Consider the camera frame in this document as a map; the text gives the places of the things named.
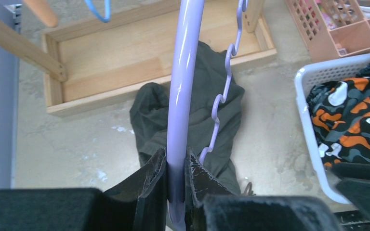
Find wooden clothes rack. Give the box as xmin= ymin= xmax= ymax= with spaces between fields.
xmin=0 ymin=0 xmax=277 ymax=116

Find orange plastic hanger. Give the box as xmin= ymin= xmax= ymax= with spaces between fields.
xmin=23 ymin=0 xmax=59 ymax=27

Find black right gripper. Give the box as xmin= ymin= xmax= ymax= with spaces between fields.
xmin=331 ymin=163 xmax=370 ymax=220

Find blue hanger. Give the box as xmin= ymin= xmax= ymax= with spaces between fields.
xmin=83 ymin=0 xmax=112 ymax=24

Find orange camouflage shorts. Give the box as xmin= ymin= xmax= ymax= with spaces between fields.
xmin=306 ymin=63 xmax=370 ymax=167

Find olive green shorts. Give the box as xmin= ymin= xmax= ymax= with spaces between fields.
xmin=130 ymin=42 xmax=245 ymax=194

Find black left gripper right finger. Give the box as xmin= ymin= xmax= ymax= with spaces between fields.
xmin=185 ymin=149 xmax=344 ymax=231

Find items in file organizer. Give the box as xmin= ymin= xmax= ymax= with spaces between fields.
xmin=316 ymin=0 xmax=370 ymax=29

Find purple plastic hanger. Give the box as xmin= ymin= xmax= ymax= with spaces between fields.
xmin=166 ymin=0 xmax=250 ymax=231

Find white plastic basket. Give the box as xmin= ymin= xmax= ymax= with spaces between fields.
xmin=294 ymin=53 xmax=370 ymax=204

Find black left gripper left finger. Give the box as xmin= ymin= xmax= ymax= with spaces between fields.
xmin=0 ymin=149 xmax=167 ymax=231

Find orange plastic file organizer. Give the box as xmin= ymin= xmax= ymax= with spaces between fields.
xmin=286 ymin=0 xmax=370 ymax=62

